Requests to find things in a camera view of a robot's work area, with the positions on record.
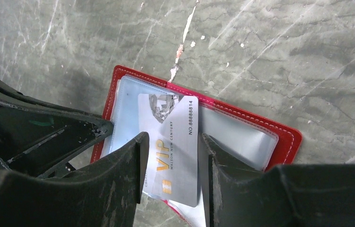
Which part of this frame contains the red leather card holder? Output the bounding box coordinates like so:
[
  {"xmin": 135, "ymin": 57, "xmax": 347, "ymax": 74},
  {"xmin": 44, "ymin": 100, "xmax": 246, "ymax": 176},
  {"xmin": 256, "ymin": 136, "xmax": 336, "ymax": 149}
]
[{"xmin": 90, "ymin": 65, "xmax": 303, "ymax": 227}]

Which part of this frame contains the silver VIP credit card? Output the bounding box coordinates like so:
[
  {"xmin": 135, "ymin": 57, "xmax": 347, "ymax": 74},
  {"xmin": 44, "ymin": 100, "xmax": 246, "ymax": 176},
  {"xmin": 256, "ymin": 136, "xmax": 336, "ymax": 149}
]
[{"xmin": 138, "ymin": 94, "xmax": 199, "ymax": 207}]

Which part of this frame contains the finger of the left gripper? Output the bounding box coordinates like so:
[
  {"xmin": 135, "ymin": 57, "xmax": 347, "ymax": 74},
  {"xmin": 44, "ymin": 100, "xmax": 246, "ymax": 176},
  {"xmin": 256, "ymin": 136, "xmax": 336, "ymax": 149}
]
[{"xmin": 0, "ymin": 80, "xmax": 113, "ymax": 178}]

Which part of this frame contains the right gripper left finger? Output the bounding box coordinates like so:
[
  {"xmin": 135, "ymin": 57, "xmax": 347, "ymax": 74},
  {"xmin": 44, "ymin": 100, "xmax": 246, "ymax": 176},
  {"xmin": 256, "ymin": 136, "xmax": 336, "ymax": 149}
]
[{"xmin": 0, "ymin": 132, "xmax": 149, "ymax": 227}]

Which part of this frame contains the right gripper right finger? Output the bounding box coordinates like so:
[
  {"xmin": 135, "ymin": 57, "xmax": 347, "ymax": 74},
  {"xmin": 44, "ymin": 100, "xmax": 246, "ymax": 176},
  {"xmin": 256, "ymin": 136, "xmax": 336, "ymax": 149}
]
[{"xmin": 198, "ymin": 133, "xmax": 355, "ymax": 227}]

